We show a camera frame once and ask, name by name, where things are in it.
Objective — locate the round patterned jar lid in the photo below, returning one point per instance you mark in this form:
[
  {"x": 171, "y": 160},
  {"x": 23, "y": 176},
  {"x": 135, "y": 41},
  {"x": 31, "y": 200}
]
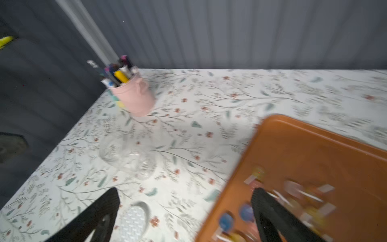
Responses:
[{"x": 134, "y": 222}]

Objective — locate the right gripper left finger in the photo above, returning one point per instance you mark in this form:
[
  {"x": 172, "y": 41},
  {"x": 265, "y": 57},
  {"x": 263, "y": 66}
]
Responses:
[{"x": 97, "y": 220}]

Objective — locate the yellow eraser block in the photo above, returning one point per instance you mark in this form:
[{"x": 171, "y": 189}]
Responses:
[{"x": 118, "y": 102}]

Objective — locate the pink pen cup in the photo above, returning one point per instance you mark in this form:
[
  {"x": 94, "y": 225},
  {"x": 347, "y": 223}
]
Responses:
[{"x": 135, "y": 95}]

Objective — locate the pile of lollipop candies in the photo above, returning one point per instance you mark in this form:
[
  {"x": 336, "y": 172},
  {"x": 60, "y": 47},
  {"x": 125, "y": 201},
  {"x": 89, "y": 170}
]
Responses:
[{"x": 246, "y": 212}]

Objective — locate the candy jar with patterned lid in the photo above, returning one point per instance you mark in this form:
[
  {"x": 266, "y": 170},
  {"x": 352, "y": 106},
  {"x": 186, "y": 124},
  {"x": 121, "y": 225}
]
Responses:
[{"x": 117, "y": 150}]

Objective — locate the pens in pink cup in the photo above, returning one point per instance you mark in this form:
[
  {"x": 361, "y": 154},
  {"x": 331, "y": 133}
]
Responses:
[{"x": 116, "y": 74}]

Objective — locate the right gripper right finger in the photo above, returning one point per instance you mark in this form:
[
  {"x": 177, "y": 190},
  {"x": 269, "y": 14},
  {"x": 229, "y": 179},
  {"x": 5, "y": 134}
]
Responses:
[{"x": 273, "y": 220}]

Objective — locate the brown wooden tray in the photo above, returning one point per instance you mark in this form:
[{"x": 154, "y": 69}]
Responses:
[{"x": 341, "y": 182}]

